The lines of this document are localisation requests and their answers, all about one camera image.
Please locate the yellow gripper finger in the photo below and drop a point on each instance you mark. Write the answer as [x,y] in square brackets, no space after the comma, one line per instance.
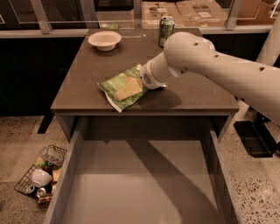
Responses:
[133,87]

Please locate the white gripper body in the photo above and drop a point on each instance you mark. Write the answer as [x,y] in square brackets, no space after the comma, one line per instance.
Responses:
[148,76]

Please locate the green jalapeno chip bag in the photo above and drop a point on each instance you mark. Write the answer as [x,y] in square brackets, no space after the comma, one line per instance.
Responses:
[109,87]

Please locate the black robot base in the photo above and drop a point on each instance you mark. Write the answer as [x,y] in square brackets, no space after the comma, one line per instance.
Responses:
[256,138]

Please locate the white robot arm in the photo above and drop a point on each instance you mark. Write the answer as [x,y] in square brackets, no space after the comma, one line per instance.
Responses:
[255,83]

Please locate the white paper bowl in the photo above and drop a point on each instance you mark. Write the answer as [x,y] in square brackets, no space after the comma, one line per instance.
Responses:
[105,40]

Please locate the white ceramic bowl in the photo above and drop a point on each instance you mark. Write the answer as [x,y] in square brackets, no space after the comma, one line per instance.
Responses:
[41,178]

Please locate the green soda can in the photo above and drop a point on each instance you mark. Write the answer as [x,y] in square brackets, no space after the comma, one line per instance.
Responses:
[166,29]

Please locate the flattened cardboard box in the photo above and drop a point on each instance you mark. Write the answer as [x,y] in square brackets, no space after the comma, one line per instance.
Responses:
[187,13]

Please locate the clear plastic container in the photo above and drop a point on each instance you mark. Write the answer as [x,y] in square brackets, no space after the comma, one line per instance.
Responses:
[52,156]

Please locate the brown cardboard box right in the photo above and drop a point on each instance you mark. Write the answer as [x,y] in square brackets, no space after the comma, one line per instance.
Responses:
[258,12]

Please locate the silver can right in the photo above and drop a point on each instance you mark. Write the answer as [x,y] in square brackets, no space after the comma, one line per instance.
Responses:
[41,192]

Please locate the black wire basket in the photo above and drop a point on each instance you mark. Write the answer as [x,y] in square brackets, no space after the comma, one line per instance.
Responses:
[42,164]

